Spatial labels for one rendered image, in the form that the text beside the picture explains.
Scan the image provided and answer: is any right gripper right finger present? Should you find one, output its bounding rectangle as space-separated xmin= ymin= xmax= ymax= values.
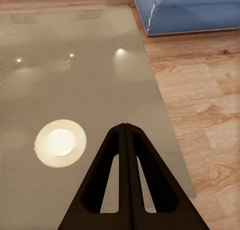
xmin=125 ymin=123 xmax=210 ymax=230

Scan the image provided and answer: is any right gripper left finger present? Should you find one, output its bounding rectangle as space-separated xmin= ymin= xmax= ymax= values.
xmin=58 ymin=123 xmax=134 ymax=230

